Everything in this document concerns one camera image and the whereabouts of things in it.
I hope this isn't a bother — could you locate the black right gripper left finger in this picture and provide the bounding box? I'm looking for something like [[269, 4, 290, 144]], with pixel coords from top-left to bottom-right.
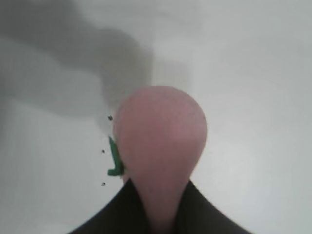
[[70, 177, 153, 234]]

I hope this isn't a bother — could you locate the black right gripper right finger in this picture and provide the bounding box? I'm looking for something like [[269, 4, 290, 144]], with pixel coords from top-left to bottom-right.
[[174, 180, 251, 234]]

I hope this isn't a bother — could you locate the pink cup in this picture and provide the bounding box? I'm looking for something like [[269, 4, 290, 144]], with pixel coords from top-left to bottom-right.
[[107, 85, 208, 234]]

